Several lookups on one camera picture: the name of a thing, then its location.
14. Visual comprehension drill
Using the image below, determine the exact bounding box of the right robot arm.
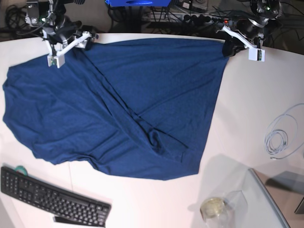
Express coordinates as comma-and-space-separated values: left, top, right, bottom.
25, 0, 84, 46

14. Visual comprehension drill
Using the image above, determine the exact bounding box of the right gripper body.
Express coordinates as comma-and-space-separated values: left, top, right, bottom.
44, 16, 82, 45

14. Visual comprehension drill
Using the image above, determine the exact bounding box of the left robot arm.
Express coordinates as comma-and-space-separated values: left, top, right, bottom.
236, 0, 282, 40

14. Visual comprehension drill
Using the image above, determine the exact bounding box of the coiled white cable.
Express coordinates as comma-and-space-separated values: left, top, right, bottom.
264, 103, 304, 160

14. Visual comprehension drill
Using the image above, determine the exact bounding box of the blue box with hole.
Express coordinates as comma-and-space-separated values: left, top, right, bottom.
105, 0, 171, 7

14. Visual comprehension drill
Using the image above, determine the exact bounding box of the dark blue t-shirt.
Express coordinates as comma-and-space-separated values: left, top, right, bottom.
3, 38, 228, 181

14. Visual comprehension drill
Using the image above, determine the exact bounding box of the black computer keyboard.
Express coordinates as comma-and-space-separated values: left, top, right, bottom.
0, 166, 111, 228

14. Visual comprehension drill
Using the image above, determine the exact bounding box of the clear glass jar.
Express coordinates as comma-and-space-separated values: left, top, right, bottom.
200, 197, 231, 228

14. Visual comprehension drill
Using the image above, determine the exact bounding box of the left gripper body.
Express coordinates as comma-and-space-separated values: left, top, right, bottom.
236, 19, 264, 40

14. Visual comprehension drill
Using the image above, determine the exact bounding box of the green tape roll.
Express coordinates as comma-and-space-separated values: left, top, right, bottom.
14, 165, 28, 176

